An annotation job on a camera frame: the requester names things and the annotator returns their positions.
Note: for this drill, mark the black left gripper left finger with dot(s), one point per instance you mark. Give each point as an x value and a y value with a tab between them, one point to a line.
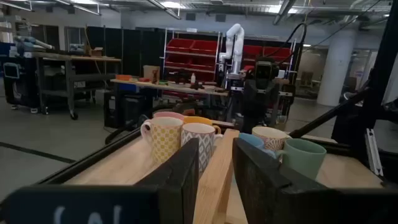
174	186

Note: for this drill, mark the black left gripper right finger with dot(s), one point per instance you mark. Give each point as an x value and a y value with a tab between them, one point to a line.
264	193

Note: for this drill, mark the floral patterned mug yellow rim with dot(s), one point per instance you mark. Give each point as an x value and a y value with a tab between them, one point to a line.
272	138

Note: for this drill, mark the blue mug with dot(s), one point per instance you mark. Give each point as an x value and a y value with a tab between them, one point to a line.
252	140

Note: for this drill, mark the white mug yellow dot pattern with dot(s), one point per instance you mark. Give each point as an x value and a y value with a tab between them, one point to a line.
164	140

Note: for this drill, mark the green faceted mug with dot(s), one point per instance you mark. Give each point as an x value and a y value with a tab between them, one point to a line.
303	161

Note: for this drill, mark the white mug grey diamond pattern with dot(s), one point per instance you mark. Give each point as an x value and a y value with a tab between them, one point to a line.
202	140

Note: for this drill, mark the yellow faceted mug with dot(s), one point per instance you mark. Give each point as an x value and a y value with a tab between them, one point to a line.
197	120

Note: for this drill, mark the pink faceted mug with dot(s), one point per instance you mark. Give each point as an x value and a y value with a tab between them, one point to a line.
168	115

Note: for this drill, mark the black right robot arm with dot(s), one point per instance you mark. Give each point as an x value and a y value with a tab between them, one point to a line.
253	123

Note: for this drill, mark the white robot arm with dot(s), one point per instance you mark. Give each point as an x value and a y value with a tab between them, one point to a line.
236	43

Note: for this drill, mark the wooden slatted tray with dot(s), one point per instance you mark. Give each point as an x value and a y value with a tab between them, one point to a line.
217	174

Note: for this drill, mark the shelf with red bins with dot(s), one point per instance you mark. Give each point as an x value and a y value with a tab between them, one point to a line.
189	46
273	52

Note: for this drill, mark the white bottle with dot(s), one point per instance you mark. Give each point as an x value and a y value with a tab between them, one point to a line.
193	78

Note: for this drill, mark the white round pillar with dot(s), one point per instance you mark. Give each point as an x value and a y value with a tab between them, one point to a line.
335	68

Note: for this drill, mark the wooden table with clutter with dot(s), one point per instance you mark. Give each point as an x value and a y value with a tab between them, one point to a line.
174	87

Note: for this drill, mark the black computer case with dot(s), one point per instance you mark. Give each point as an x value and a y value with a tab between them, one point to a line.
130	109

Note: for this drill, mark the cardboard box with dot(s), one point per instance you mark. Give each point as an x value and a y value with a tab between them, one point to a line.
150	71
96	52

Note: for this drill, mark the orange flat tray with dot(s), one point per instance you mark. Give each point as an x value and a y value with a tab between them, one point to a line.
123	77

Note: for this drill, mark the black partition panels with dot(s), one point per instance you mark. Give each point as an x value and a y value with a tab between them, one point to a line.
130	49

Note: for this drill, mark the metal workbench wooden top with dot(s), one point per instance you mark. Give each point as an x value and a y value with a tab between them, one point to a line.
70	77

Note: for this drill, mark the dark equipment cart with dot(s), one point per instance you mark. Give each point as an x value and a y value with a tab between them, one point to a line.
18	90

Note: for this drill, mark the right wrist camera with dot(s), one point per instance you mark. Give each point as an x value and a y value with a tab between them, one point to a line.
264	71

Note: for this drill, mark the silver metal bracket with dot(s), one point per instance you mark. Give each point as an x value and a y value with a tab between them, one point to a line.
373	152

